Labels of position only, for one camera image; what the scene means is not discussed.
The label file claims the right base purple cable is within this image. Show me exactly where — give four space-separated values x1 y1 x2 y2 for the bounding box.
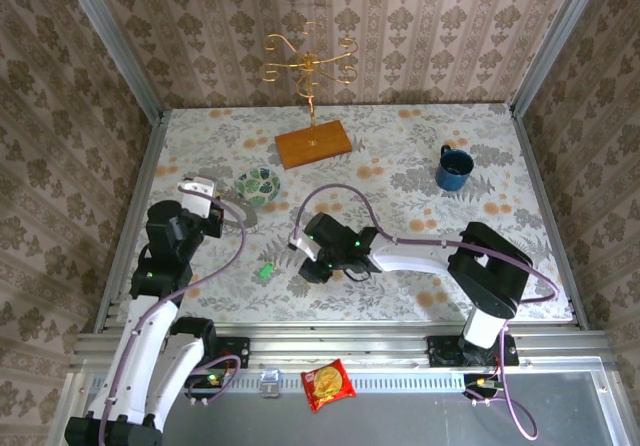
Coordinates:
467 338 540 441

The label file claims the silver metal clip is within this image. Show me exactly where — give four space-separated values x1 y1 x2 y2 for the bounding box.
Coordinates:
259 367 282 398

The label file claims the aluminium front rail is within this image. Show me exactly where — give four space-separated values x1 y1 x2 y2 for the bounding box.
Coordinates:
69 319 619 370

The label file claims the aluminium table side rail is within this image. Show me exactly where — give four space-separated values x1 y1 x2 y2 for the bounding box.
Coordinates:
508 105 590 327
93 109 174 323

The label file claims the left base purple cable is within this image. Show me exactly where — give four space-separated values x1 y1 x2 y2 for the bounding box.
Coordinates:
184 354 242 407

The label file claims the gold hook stand wooden base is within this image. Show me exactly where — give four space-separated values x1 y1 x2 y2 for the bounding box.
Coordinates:
258 20 359 171

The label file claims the aluminium frame post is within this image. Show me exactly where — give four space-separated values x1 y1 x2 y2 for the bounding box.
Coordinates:
55 0 165 117
508 0 610 117

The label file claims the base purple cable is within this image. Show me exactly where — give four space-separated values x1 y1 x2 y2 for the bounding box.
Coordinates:
184 354 242 407
467 338 540 441

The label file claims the blue enamel mug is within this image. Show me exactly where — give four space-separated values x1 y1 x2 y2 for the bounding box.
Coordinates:
433 144 476 193

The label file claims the grey metal plate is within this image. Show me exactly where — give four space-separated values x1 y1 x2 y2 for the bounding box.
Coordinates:
47 371 632 446

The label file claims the red snack packet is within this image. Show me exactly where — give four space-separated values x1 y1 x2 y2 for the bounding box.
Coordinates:
299 358 358 414

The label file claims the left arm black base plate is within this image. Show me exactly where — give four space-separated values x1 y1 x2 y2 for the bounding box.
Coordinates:
162 336 251 370

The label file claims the leaf pattern bowl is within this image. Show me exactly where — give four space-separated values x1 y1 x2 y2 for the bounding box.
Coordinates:
234 165 283 209

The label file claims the slotted metal strip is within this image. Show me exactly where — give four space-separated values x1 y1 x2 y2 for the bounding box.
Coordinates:
88 370 474 395

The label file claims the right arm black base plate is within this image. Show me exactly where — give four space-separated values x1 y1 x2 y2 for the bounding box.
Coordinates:
426 334 520 369

